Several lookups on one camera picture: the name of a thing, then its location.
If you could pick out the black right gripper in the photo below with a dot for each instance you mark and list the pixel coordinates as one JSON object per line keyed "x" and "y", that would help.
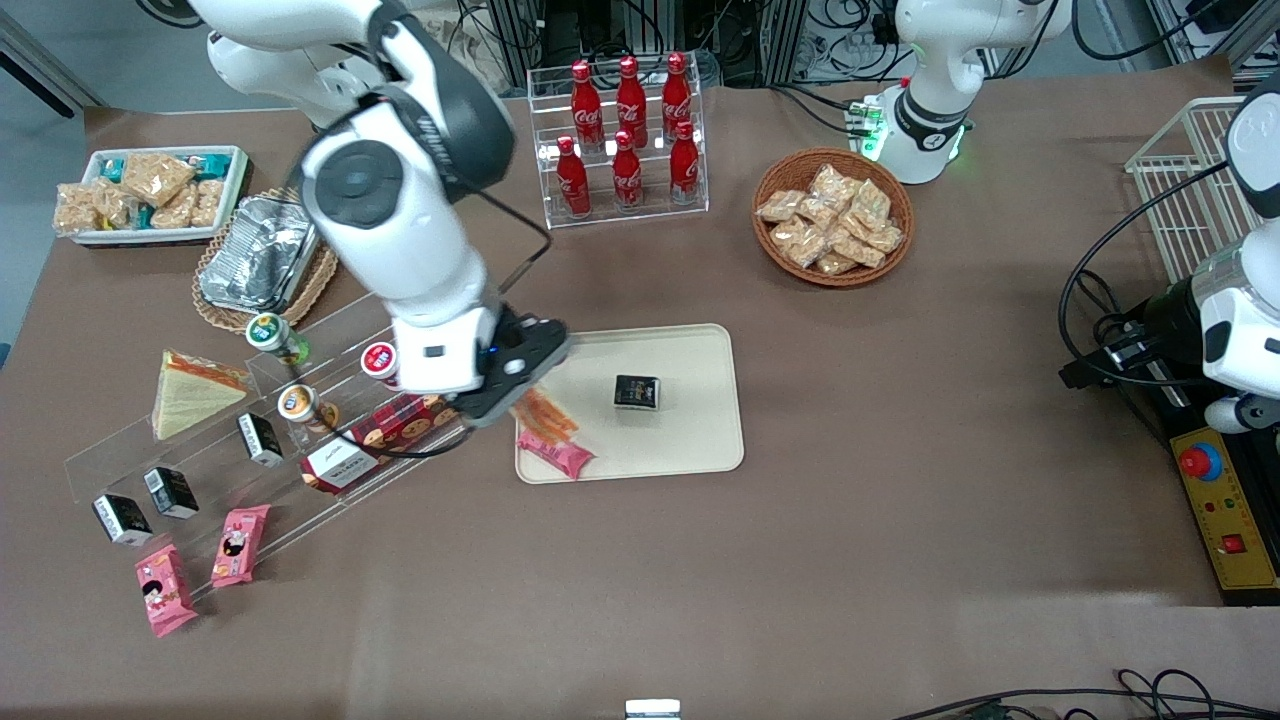
{"x": 516, "y": 331}

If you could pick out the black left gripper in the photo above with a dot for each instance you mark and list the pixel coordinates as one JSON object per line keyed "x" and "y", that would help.
{"x": 1166, "y": 312}

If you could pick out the triangle sandwich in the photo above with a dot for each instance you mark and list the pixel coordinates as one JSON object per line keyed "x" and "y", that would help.
{"x": 195, "y": 395}
{"x": 548, "y": 415}

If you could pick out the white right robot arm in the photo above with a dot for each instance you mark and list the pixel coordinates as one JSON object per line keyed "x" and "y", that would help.
{"x": 390, "y": 220}

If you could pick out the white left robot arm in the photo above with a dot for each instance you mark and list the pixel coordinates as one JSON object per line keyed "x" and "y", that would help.
{"x": 935, "y": 110}

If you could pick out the beige plastic tray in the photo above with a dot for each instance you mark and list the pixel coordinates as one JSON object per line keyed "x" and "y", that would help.
{"x": 680, "y": 440}

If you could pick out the pink snack packet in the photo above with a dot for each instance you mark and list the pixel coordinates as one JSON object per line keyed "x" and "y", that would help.
{"x": 165, "y": 592}
{"x": 240, "y": 545}
{"x": 565, "y": 460}

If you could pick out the red cookie box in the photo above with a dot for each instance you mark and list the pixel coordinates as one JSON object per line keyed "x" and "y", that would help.
{"x": 390, "y": 425}

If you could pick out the red lid yogurt cup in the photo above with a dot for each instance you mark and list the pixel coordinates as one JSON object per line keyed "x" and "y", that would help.
{"x": 380, "y": 362}

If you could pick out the small black box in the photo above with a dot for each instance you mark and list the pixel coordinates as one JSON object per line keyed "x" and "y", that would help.
{"x": 122, "y": 520}
{"x": 262, "y": 440}
{"x": 637, "y": 392}
{"x": 172, "y": 493}

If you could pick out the orange yogurt cup blue lid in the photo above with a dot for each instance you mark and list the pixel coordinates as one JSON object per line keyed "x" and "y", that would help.
{"x": 302, "y": 405}

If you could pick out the brown paper table cover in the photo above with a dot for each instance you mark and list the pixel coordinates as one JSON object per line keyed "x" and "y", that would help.
{"x": 900, "y": 450}

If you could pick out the yellow emergency stop box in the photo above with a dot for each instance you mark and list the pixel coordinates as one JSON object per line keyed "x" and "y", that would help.
{"x": 1230, "y": 520}

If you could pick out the green lid yogurt cup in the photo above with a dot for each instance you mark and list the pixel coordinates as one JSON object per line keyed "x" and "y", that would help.
{"x": 272, "y": 335}

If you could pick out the golden snack packet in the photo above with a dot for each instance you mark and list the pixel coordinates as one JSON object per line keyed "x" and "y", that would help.
{"x": 836, "y": 263}
{"x": 858, "y": 248}
{"x": 870, "y": 205}
{"x": 832, "y": 185}
{"x": 800, "y": 243}
{"x": 780, "y": 206}
{"x": 885, "y": 238}

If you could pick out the red cola bottle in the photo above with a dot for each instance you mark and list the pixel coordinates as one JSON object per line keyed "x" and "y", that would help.
{"x": 586, "y": 105}
{"x": 685, "y": 165}
{"x": 631, "y": 100}
{"x": 677, "y": 95}
{"x": 627, "y": 175}
{"x": 573, "y": 180}

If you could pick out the clear acrylic bottle rack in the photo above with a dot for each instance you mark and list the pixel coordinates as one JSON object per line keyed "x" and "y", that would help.
{"x": 650, "y": 215}

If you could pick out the foil food container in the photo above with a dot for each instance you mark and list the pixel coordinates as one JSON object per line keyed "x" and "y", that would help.
{"x": 255, "y": 255}

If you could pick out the light oval wicker basket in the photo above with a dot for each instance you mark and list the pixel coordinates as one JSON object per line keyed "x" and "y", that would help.
{"x": 215, "y": 315}

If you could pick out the clear acrylic stepped shelf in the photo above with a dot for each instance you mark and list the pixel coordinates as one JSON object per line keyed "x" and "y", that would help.
{"x": 200, "y": 470}

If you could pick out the white rectangular bin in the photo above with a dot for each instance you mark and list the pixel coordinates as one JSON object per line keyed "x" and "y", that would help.
{"x": 235, "y": 200}

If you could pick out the small white box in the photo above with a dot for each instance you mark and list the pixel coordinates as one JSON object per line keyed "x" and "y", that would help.
{"x": 653, "y": 709}

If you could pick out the puffed rice snack packet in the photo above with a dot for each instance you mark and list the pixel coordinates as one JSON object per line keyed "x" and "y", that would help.
{"x": 175, "y": 210}
{"x": 207, "y": 203}
{"x": 77, "y": 208}
{"x": 116, "y": 207}
{"x": 157, "y": 178}

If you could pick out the brown round wicker basket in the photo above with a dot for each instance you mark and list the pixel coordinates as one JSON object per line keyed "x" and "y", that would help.
{"x": 780, "y": 170}

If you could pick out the teal snack packet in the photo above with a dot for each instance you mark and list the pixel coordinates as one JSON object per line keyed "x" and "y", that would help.
{"x": 213, "y": 166}
{"x": 112, "y": 170}
{"x": 145, "y": 217}

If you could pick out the dark metal pole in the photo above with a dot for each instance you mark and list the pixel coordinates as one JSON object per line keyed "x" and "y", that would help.
{"x": 40, "y": 75}

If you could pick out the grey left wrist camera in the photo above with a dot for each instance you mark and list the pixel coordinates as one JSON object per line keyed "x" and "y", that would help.
{"x": 1240, "y": 413}

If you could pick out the grey metal frame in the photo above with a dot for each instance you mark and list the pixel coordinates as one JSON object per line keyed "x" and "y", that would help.
{"x": 1240, "y": 30}

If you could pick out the aluminium frame rack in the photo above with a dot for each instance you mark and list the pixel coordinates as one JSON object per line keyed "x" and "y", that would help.
{"x": 600, "y": 30}

